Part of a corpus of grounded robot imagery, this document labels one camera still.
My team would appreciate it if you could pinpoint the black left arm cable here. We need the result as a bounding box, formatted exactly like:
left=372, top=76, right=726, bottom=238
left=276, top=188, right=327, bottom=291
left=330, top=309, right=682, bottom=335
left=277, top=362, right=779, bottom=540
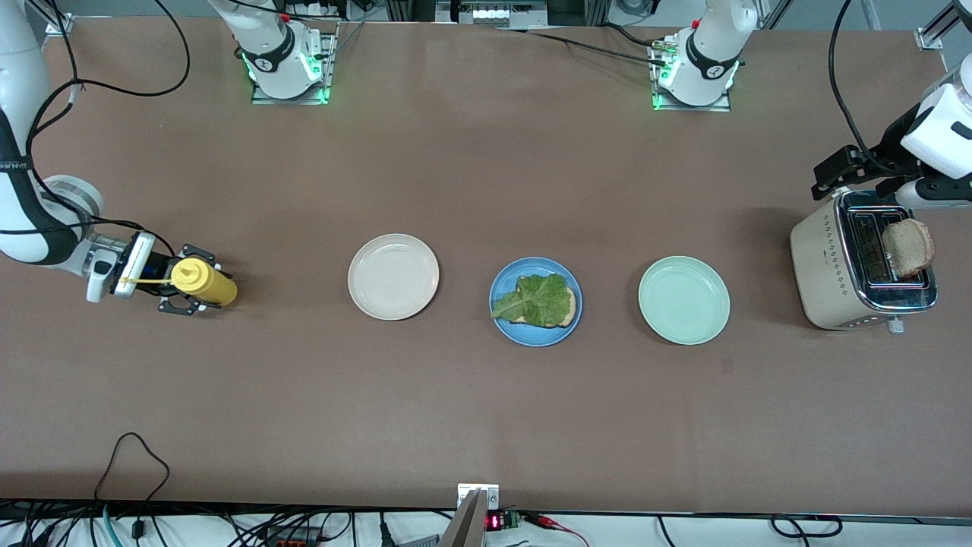
left=828, top=0, right=886, bottom=157

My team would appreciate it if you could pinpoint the black cable along table edge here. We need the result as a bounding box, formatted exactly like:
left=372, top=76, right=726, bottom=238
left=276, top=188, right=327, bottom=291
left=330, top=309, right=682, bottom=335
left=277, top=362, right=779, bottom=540
left=657, top=514, right=845, bottom=540

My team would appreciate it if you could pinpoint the red clip lead wire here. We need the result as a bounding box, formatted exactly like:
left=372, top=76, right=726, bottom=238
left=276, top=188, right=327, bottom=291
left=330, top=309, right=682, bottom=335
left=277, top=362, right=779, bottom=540
left=522, top=513, right=590, bottom=547

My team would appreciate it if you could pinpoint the brown bread slice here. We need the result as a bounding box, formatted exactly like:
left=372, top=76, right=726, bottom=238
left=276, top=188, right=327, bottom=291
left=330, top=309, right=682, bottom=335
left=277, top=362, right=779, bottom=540
left=534, top=286, right=579, bottom=330
left=881, top=219, right=936, bottom=279

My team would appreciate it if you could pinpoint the green lettuce leaf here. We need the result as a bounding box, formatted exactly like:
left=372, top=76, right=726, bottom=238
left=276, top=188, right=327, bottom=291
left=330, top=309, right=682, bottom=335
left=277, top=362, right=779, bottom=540
left=491, top=273, right=572, bottom=327

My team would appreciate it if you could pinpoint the light green round plate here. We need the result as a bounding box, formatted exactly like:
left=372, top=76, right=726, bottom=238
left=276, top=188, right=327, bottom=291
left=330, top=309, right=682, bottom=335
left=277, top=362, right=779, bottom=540
left=638, top=255, right=731, bottom=346

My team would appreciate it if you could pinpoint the beige chrome toaster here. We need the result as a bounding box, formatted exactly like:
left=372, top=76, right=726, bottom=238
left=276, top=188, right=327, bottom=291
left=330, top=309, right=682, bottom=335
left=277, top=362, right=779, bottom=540
left=790, top=188, right=939, bottom=335

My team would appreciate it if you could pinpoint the beige round plate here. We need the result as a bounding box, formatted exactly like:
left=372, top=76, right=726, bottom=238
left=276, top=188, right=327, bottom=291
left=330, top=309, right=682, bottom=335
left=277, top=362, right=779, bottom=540
left=348, top=233, right=440, bottom=321

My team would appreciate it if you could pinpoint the black cable to arm base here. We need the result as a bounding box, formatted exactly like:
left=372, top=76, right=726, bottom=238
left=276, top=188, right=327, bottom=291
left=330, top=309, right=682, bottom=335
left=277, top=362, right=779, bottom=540
left=494, top=29, right=671, bottom=68

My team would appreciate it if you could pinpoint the thin black looped cable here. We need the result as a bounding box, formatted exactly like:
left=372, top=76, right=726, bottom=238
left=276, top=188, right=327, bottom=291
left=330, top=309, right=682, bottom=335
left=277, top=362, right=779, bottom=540
left=93, top=432, right=171, bottom=519

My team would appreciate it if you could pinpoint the aluminium camera mount post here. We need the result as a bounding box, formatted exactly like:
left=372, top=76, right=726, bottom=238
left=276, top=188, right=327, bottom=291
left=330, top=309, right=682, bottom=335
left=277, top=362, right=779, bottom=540
left=439, top=482, right=502, bottom=547

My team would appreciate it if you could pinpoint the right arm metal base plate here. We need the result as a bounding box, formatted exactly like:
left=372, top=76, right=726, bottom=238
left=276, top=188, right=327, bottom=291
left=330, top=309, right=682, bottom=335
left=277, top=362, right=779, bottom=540
left=251, top=21, right=336, bottom=106

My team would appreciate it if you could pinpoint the blue round plate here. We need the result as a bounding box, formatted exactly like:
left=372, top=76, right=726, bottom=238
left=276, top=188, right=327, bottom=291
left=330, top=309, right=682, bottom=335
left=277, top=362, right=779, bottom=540
left=488, top=257, right=583, bottom=348

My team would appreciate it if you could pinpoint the yellow squeeze bottle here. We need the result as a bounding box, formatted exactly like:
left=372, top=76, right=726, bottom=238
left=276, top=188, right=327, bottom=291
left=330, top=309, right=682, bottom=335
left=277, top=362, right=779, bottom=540
left=120, top=257, right=238, bottom=308

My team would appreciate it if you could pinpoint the white power strip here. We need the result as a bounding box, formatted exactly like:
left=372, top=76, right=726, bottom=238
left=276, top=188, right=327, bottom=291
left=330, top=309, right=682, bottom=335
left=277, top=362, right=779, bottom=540
left=437, top=0, right=549, bottom=29

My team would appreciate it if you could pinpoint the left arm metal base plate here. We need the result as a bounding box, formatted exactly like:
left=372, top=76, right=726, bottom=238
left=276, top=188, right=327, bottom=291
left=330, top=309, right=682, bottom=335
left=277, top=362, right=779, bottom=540
left=653, top=42, right=734, bottom=113

